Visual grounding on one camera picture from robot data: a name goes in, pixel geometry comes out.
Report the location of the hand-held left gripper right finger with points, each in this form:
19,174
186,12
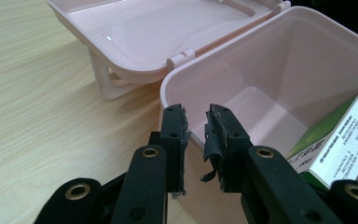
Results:
230,149

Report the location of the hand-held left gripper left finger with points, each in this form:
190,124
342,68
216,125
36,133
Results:
174,143

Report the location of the green and white medicine box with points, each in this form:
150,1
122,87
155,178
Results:
345,140

